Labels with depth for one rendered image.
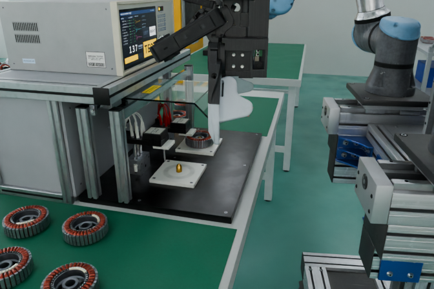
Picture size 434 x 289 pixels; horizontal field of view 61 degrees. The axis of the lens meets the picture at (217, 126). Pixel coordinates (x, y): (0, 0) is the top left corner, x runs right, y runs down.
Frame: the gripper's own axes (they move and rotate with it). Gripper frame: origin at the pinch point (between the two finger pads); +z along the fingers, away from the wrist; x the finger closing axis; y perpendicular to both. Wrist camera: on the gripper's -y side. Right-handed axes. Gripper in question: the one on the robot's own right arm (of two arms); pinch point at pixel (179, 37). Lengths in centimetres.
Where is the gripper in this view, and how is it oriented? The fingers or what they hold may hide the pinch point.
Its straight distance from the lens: 132.0
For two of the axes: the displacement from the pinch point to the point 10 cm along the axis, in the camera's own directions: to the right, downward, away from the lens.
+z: -6.9, 6.0, 4.1
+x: 2.4, -3.4, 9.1
